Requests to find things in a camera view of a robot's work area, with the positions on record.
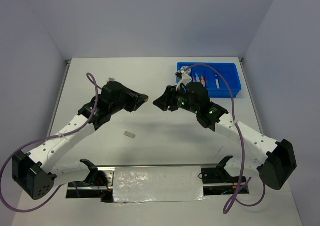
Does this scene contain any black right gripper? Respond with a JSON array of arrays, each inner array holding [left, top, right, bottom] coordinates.
[[152, 84, 199, 114]]

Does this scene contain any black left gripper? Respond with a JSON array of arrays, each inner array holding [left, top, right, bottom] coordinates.
[[110, 86, 148, 114]]

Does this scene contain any grey white eraser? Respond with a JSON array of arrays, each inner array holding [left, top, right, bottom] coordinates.
[[124, 131, 136, 138]]

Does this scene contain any blue whiteboard marker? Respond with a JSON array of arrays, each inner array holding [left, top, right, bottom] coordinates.
[[215, 75, 221, 89]]

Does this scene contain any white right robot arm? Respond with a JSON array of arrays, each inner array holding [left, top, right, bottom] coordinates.
[[153, 82, 297, 190]]

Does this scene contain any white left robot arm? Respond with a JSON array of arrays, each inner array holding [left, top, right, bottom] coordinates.
[[12, 81, 149, 200]]

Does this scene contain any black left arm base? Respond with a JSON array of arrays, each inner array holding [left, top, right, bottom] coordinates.
[[66, 159, 115, 203]]

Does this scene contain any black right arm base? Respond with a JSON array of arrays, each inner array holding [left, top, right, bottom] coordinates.
[[198, 155, 240, 185]]

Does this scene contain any blue plastic sorting bin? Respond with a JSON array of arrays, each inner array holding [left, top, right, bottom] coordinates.
[[177, 62, 242, 98]]

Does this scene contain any silver foil sheet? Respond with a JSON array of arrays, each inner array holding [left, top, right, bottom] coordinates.
[[113, 166, 206, 203]]

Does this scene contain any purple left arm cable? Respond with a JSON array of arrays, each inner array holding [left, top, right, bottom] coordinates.
[[0, 72, 103, 213]]

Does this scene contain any aluminium table edge rail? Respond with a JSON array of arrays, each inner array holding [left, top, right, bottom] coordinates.
[[47, 59, 72, 136]]

